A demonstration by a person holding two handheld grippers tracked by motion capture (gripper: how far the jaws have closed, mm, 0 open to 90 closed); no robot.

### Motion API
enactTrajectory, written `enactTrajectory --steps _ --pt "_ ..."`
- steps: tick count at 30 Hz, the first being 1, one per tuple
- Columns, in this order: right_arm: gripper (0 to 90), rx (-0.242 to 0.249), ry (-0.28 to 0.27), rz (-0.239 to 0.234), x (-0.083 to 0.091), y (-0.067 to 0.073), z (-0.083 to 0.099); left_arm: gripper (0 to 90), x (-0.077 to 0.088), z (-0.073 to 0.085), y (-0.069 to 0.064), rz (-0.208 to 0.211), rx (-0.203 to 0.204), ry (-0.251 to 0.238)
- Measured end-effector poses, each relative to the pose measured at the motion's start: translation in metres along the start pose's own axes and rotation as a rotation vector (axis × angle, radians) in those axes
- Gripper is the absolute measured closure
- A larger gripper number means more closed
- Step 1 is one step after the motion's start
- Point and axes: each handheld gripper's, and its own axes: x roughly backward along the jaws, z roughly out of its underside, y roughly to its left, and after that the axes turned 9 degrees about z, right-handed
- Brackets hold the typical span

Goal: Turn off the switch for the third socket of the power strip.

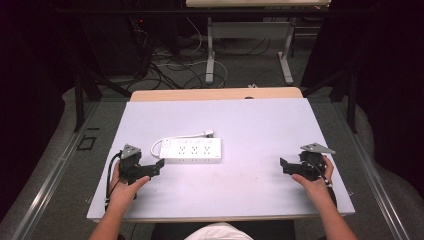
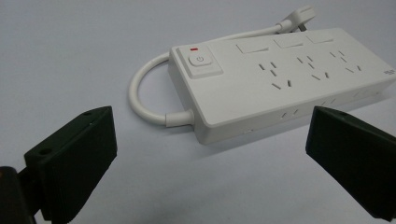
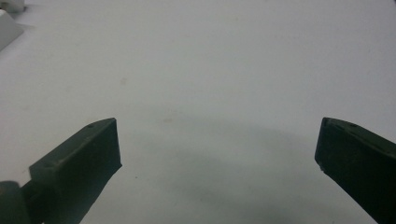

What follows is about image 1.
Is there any black metal stand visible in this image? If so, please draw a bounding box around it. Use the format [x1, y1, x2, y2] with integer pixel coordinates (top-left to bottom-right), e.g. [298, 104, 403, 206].
[72, 64, 133, 133]
[300, 64, 360, 135]

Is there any white table mat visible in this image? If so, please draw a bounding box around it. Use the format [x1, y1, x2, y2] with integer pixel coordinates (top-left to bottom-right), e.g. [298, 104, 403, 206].
[86, 97, 356, 222]

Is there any person's left hand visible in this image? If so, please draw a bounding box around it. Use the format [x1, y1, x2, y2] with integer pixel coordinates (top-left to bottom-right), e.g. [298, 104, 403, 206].
[108, 162, 151, 208]

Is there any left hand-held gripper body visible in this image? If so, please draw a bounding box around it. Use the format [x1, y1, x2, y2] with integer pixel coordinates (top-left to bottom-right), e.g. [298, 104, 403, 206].
[118, 143, 150, 186]

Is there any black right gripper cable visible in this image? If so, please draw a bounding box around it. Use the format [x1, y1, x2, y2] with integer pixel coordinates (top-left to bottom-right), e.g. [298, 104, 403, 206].
[307, 159, 338, 208]

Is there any tangle of black floor cables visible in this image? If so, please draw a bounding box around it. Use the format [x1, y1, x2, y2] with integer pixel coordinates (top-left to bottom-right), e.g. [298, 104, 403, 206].
[131, 18, 209, 92]

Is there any black equipment cabinet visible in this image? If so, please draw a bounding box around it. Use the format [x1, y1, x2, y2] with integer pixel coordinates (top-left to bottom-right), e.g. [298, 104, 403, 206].
[78, 11, 155, 78]

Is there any aluminium floor rail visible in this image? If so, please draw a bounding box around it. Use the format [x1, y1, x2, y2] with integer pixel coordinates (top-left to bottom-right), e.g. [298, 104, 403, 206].
[332, 99, 412, 240]
[10, 99, 102, 240]

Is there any white desk with metal legs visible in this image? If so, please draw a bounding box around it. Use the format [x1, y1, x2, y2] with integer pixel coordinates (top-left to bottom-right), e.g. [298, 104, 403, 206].
[185, 0, 332, 86]

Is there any white floor cable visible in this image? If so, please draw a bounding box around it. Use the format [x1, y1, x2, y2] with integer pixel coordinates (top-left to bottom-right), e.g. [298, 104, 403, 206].
[155, 16, 230, 88]

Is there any white power strip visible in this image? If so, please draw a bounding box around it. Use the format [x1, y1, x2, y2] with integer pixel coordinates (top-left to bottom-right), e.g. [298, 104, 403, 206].
[158, 136, 223, 165]

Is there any black square floor plate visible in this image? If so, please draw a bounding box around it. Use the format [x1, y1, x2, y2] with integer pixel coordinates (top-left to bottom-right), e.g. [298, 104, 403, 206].
[76, 135, 98, 152]

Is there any person's right hand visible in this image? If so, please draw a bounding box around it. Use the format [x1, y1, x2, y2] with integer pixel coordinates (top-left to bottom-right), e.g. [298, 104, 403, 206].
[291, 155, 335, 201]

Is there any wooden table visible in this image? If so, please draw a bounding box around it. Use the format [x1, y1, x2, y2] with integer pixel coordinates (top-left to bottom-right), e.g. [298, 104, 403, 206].
[129, 86, 304, 103]

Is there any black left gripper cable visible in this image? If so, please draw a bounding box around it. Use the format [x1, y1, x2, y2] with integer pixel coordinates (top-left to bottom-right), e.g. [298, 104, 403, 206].
[104, 151, 123, 212]

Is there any person's white shirt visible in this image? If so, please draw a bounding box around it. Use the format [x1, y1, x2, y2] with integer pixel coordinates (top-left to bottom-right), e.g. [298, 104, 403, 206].
[184, 222, 255, 240]

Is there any black horizontal bar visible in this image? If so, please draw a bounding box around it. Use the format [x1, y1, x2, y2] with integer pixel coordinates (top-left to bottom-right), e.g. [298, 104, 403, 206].
[54, 7, 371, 16]

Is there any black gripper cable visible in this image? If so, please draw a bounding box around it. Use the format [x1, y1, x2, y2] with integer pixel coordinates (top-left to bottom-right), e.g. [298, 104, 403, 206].
[104, 151, 123, 212]
[307, 159, 338, 208]

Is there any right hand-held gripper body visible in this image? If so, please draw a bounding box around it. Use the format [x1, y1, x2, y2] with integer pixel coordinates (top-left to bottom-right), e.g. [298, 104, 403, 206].
[297, 142, 336, 182]

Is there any dark curtain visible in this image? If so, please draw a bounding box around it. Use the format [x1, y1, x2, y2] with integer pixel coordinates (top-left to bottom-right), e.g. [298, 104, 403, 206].
[0, 0, 79, 221]
[299, 0, 424, 201]

